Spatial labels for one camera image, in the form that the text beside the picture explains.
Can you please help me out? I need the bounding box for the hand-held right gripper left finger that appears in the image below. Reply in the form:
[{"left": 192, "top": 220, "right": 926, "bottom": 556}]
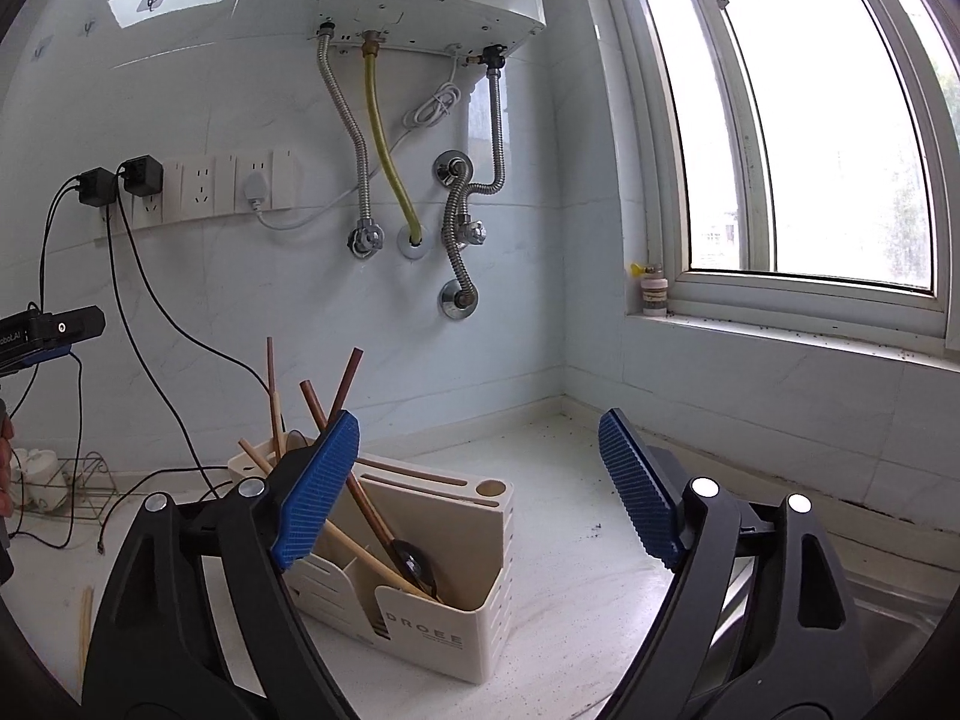
[{"left": 81, "top": 410, "right": 361, "bottom": 720}]

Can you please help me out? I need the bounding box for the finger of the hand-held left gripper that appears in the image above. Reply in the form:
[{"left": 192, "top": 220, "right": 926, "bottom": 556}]
[
  {"left": 28, "top": 305, "right": 106, "bottom": 344},
  {"left": 0, "top": 343, "right": 74, "bottom": 374}
]

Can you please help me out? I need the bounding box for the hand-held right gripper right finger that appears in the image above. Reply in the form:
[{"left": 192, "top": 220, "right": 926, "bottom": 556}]
[{"left": 598, "top": 409, "right": 875, "bottom": 720}]

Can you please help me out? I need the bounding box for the dark brown wooden chopstick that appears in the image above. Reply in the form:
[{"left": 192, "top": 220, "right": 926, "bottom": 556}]
[
  {"left": 265, "top": 339, "right": 284, "bottom": 462},
  {"left": 324, "top": 347, "right": 367, "bottom": 432},
  {"left": 298, "top": 379, "right": 395, "bottom": 545}
]

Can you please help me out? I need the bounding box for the cream plastic utensil holder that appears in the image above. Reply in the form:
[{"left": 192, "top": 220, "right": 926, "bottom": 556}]
[{"left": 229, "top": 431, "right": 518, "bottom": 685}]

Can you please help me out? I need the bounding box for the person's left hand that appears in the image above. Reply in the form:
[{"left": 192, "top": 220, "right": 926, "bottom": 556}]
[{"left": 0, "top": 409, "right": 17, "bottom": 522}]

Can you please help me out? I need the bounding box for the white ceramic jar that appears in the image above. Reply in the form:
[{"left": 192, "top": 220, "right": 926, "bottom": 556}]
[
  {"left": 37, "top": 450, "right": 72, "bottom": 511},
  {"left": 9, "top": 448, "right": 42, "bottom": 515}
]

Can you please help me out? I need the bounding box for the small white bottle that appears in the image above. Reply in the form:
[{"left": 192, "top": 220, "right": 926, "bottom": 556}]
[{"left": 637, "top": 264, "right": 670, "bottom": 316}]

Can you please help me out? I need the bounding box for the stainless steel sink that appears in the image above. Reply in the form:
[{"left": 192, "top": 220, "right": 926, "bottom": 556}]
[{"left": 705, "top": 540, "right": 960, "bottom": 720}]

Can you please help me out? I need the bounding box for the white framed window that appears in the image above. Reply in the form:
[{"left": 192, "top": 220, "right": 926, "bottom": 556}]
[{"left": 600, "top": 0, "right": 960, "bottom": 350}]

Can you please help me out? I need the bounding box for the white water heater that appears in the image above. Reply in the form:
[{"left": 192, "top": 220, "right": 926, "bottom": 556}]
[{"left": 311, "top": 0, "right": 547, "bottom": 61}]

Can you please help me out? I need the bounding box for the metal wire rack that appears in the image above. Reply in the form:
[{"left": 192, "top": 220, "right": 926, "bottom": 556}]
[{"left": 15, "top": 454, "right": 117, "bottom": 522}]

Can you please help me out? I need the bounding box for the white wall outlet strip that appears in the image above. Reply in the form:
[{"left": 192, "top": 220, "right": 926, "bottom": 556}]
[{"left": 97, "top": 148, "right": 305, "bottom": 230}]

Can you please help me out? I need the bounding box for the white heater power cord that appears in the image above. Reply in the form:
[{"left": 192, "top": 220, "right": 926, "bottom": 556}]
[{"left": 241, "top": 60, "right": 470, "bottom": 230}]

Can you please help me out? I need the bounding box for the short corrugated steel hose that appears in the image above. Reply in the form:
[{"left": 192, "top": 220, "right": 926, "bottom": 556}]
[{"left": 444, "top": 236, "right": 470, "bottom": 297}]

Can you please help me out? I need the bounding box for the yellow gas hose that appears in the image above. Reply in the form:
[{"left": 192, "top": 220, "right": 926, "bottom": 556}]
[{"left": 361, "top": 30, "right": 425, "bottom": 245}]

